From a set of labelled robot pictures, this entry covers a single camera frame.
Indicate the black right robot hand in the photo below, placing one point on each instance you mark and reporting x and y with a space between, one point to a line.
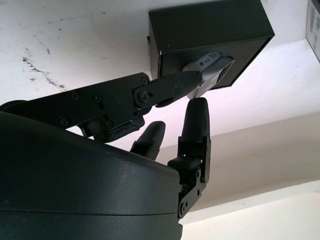
75 180

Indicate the small silver depth camera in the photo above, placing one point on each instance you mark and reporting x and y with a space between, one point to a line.
215 65

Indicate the black RealSense box lid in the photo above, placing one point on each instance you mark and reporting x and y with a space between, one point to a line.
313 22

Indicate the black box base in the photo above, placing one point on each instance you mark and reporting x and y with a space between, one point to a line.
207 25

